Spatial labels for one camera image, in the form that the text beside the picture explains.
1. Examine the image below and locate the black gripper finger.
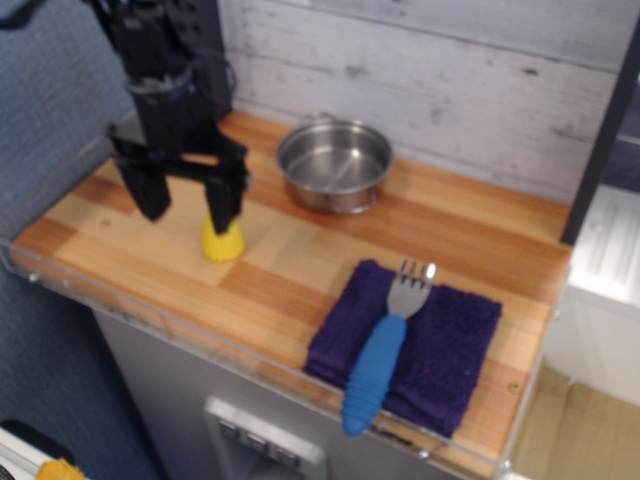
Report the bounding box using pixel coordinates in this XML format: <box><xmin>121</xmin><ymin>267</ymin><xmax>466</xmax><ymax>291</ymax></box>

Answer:
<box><xmin>118</xmin><ymin>163</ymin><xmax>171</xmax><ymax>221</ymax></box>
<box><xmin>204</xmin><ymin>174</ymin><xmax>246</xmax><ymax>234</ymax></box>

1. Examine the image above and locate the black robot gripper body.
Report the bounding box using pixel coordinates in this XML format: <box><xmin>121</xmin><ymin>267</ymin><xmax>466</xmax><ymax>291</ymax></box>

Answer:
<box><xmin>107</xmin><ymin>74</ymin><xmax>249</xmax><ymax>190</ymax></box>

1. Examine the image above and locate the yellow corn-shaped shaker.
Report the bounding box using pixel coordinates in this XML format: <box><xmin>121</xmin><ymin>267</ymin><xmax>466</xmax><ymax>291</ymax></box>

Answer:
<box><xmin>202</xmin><ymin>214</ymin><xmax>245</xmax><ymax>262</ymax></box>

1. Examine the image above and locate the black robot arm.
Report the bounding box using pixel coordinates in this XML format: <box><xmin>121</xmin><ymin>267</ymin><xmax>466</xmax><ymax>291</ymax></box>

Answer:
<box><xmin>91</xmin><ymin>1</ymin><xmax>250</xmax><ymax>235</ymax></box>

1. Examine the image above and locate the stainless steel pot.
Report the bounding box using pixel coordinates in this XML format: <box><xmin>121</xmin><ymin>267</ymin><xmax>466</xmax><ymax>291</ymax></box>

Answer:
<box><xmin>276</xmin><ymin>115</ymin><xmax>393</xmax><ymax>214</ymax></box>

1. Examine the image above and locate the clear acrylic edge guard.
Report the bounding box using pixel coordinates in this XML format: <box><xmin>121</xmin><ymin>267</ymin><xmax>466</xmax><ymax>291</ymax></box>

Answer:
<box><xmin>0</xmin><ymin>114</ymin><xmax>571</xmax><ymax>476</ymax></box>

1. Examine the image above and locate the grey toy fridge cabinet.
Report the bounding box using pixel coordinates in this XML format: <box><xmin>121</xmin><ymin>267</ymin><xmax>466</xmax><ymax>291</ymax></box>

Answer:
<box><xmin>96</xmin><ymin>312</ymin><xmax>462</xmax><ymax>479</ymax></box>

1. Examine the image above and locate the silver dispenser button panel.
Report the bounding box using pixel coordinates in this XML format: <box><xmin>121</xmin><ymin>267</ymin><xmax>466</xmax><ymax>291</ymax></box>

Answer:
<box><xmin>204</xmin><ymin>396</ymin><xmax>330</xmax><ymax>479</ymax></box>

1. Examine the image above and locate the purple folded towel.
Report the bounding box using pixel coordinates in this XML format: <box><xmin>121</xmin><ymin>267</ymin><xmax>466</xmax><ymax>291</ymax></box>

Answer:
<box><xmin>304</xmin><ymin>260</ymin><xmax>502</xmax><ymax>437</ymax></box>

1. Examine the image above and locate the yellow object bottom left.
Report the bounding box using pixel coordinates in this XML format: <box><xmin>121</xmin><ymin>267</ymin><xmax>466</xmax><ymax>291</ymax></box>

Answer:
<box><xmin>35</xmin><ymin>459</ymin><xmax>86</xmax><ymax>480</ymax></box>

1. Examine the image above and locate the white ridged appliance right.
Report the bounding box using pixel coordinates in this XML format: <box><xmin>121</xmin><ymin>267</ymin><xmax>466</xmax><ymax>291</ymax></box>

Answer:
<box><xmin>543</xmin><ymin>186</ymin><xmax>639</xmax><ymax>405</ymax></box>

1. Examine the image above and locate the dark left upright post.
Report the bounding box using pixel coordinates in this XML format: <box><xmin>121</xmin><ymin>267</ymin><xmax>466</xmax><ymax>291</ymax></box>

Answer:
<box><xmin>199</xmin><ymin>0</ymin><xmax>235</xmax><ymax>121</ymax></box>

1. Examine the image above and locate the dark upright post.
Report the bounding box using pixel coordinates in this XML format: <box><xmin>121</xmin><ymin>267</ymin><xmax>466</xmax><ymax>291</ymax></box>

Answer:
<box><xmin>560</xmin><ymin>20</ymin><xmax>639</xmax><ymax>246</ymax></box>
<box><xmin>199</xmin><ymin>0</ymin><xmax>235</xmax><ymax>121</ymax></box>

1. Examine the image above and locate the black braided cable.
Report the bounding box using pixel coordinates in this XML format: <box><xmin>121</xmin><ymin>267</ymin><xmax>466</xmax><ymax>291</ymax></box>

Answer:
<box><xmin>0</xmin><ymin>0</ymin><xmax>101</xmax><ymax>31</ymax></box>

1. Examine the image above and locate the blue-handled metal fork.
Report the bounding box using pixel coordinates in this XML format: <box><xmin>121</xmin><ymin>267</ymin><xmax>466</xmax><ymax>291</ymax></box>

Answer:
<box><xmin>341</xmin><ymin>259</ymin><xmax>437</xmax><ymax>437</ymax></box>

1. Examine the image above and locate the dark right upright post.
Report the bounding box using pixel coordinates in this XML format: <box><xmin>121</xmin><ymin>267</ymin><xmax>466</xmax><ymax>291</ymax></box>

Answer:
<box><xmin>560</xmin><ymin>20</ymin><xmax>639</xmax><ymax>246</ymax></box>

